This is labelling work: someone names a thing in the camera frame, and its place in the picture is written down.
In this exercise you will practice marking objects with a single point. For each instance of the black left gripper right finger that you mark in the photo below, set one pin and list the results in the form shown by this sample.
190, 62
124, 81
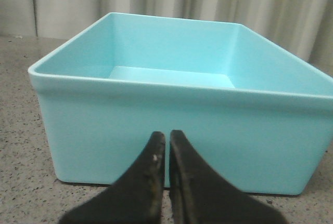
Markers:
200, 195

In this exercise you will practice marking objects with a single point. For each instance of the grey pleated curtain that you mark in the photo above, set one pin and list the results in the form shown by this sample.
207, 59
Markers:
304, 27

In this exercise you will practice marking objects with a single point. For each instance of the light blue plastic box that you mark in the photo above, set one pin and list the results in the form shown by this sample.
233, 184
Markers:
259, 115

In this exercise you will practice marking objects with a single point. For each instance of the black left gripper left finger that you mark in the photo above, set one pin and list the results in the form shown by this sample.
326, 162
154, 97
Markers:
136, 197

